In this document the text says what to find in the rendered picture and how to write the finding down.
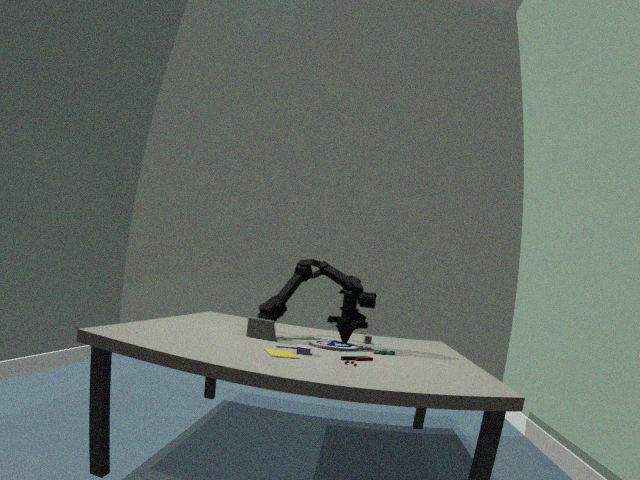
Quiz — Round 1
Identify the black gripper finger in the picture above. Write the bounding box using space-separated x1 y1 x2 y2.
336 325 347 342
343 327 356 343

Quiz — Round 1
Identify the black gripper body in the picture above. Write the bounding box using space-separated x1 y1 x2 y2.
328 305 368 329

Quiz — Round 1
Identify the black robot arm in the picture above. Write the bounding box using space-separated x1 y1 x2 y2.
257 259 376 322

